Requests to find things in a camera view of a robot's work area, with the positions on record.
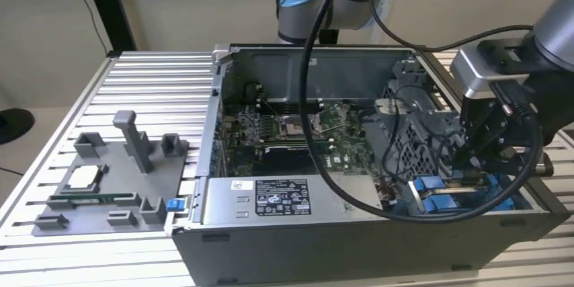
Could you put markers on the hard disk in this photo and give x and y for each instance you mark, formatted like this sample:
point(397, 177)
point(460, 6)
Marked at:
point(428, 185)

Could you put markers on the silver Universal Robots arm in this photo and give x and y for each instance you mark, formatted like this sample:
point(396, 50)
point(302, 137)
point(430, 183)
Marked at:
point(305, 14)

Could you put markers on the grey metal disk bay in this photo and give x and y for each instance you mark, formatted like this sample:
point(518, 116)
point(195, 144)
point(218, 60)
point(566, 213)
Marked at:
point(406, 146)

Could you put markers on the blue carrier in bay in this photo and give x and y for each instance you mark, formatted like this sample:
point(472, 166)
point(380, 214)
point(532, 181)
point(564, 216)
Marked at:
point(436, 205)

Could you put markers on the green motherboard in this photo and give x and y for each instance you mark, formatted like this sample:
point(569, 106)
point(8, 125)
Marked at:
point(350, 152)

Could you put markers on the CPU socket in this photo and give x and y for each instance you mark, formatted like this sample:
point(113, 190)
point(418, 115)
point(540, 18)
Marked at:
point(294, 127)

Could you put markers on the black graphics card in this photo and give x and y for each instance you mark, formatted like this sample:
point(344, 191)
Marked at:
point(287, 158)

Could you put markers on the black open PC case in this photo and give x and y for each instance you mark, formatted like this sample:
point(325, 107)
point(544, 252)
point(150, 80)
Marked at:
point(314, 253)

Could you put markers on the silver power supply unit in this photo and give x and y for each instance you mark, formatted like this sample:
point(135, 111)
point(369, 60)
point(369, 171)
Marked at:
point(225, 199)

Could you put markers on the blue case latch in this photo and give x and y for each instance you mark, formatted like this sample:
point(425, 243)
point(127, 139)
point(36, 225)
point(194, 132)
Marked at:
point(175, 205)

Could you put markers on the grey parts rack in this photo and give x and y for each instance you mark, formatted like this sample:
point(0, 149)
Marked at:
point(117, 169)

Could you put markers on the green RAM stick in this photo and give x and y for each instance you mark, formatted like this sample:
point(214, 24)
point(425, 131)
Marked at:
point(103, 197)

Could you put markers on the silver CPU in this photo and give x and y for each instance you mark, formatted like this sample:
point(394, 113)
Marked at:
point(83, 177)

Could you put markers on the black round stand base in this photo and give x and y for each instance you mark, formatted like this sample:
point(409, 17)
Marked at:
point(15, 125)

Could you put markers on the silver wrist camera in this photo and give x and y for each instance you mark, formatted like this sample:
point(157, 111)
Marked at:
point(476, 72)

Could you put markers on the black metal post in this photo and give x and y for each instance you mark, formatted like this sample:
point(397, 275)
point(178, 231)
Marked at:
point(110, 8)

